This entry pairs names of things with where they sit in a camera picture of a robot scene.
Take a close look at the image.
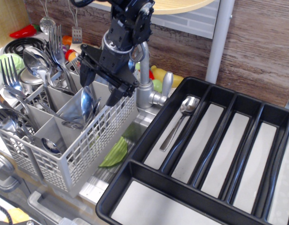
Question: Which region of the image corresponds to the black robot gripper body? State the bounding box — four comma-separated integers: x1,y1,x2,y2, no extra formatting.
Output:
80,31,139,97

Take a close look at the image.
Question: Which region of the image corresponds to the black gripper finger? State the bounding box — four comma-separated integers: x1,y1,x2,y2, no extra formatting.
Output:
106,86,125,107
80,61,96,87

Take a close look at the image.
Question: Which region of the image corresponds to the small steel spoon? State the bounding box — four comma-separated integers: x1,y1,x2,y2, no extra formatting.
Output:
81,86,93,125

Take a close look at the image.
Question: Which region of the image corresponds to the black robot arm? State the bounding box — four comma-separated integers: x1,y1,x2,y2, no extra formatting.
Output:
80,0,154,106

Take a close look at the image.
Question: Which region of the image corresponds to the large steel spoon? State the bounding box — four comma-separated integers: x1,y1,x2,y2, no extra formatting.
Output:
23,46,56,112

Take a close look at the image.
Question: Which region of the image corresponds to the grey plastic cutlery basket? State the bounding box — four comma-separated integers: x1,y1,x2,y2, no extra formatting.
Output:
0,52,138,199

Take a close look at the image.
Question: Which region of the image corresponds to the steel spoon in tray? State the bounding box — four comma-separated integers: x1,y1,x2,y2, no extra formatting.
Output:
160,96,199,151

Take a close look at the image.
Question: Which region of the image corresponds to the small spoon front compartment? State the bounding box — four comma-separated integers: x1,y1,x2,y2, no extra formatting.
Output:
41,138,62,157

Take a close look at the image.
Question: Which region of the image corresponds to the black cutlery tray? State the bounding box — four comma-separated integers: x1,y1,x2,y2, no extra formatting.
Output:
96,77,289,225

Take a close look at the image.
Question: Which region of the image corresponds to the steel fork middle back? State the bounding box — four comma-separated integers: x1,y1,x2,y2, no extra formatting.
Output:
71,57,81,75

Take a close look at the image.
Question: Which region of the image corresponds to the silver kitchen faucet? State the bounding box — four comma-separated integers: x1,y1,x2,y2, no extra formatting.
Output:
129,42,174,108

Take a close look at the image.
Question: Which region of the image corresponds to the hanging small spatula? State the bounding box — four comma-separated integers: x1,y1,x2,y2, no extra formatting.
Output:
68,0,83,44

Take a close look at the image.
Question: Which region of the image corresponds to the yellow toy fruit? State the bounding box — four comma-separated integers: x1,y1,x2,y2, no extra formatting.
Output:
151,65,183,88

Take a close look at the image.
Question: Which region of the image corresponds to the steel fork tall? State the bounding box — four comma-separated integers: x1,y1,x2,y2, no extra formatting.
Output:
49,24,77,94

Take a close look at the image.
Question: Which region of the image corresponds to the green toy leaf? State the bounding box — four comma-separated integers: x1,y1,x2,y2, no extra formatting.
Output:
99,136,128,167

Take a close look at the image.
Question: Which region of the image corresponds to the small steel pot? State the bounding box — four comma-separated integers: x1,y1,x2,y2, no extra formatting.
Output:
18,68,43,94

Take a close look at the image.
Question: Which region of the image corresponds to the hanging steel skimmer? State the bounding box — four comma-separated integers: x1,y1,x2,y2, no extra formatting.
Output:
39,0,55,35

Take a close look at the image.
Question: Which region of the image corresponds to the green toy cabbage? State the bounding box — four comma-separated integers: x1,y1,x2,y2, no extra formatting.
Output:
0,53,25,72

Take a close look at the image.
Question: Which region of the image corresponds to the red toy pepper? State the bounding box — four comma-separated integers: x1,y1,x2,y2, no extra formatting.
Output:
9,24,40,39

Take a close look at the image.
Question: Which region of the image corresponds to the light wooden shelf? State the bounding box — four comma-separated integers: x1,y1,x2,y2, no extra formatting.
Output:
153,0,214,15

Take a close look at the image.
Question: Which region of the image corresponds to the black stove burner coil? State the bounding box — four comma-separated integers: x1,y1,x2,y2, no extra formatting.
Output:
2,37,44,57

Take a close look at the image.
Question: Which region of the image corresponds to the steel fork lower left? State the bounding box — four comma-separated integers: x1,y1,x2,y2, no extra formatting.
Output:
0,108,35,143

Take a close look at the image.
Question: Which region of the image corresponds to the white metal pole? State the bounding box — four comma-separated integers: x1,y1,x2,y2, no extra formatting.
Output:
205,0,235,84

